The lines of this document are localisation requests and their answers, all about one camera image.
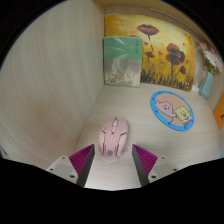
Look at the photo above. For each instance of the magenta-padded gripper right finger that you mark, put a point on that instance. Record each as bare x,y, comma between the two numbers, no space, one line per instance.
160,166

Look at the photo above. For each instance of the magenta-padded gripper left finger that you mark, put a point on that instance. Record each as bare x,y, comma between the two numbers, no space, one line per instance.
63,166

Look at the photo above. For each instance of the pink computer mouse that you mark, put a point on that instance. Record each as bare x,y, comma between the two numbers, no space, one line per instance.
112,141

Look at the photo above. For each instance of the round cartoon-print mouse pad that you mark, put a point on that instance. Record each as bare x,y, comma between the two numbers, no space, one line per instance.
171,111

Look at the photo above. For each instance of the white power adapter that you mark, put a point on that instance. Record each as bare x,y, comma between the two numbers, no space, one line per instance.
195,88

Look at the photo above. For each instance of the pale teal vase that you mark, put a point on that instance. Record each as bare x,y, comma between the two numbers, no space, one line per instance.
206,86

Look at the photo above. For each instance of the green-covered book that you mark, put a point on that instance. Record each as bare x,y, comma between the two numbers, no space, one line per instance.
121,63

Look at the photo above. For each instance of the yellow poppy flower painting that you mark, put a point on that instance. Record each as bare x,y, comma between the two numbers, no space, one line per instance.
166,50

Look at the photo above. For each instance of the pink and white flower bouquet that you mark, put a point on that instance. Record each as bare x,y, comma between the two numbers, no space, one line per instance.
210,58

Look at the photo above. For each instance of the white light bar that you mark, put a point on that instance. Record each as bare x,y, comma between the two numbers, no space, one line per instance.
173,16

